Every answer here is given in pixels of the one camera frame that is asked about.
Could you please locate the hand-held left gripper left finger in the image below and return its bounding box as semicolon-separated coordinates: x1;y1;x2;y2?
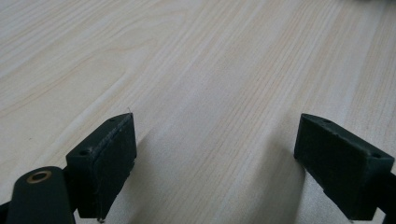
64;112;138;221

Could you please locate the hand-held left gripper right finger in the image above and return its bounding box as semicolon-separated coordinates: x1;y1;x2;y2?
293;113;396;221

